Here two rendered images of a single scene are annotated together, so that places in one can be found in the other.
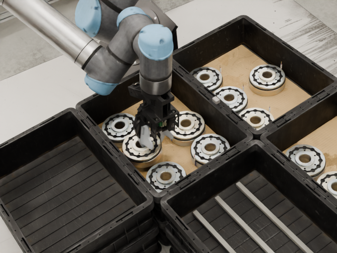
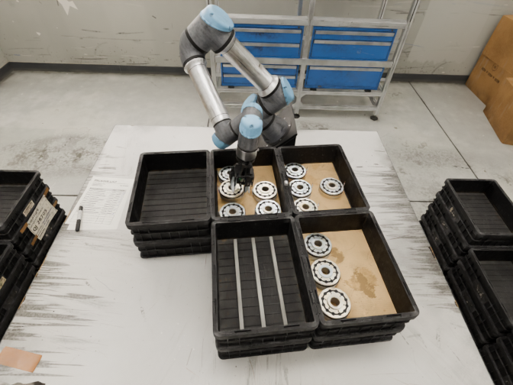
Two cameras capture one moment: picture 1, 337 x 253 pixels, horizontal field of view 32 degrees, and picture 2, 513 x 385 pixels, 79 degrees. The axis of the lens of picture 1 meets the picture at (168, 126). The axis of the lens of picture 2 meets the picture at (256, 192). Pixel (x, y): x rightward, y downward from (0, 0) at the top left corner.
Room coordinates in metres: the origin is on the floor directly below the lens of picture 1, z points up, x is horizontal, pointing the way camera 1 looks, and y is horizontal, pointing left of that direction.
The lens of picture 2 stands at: (0.21, -0.34, 1.81)
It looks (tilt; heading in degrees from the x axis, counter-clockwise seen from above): 47 degrees down; 21
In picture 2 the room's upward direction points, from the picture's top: 3 degrees clockwise
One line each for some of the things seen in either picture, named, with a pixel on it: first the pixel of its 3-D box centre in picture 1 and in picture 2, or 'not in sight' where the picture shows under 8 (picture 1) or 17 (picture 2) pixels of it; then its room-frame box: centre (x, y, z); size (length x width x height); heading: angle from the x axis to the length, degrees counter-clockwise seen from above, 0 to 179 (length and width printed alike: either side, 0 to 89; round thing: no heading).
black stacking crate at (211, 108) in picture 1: (162, 136); (247, 189); (1.03, 0.02, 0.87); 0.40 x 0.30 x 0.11; 30
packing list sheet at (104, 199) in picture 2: not in sight; (101, 201); (0.81, 0.67, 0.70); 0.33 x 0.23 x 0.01; 24
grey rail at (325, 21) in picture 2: not in sight; (309, 21); (2.99, 0.35, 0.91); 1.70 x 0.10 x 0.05; 114
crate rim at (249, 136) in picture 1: (160, 123); (247, 180); (1.03, 0.02, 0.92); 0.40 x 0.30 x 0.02; 30
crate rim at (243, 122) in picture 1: (249, 71); (319, 176); (1.18, -0.24, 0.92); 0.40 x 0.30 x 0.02; 30
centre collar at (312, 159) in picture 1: (304, 158); (317, 244); (0.89, -0.33, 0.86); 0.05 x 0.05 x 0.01
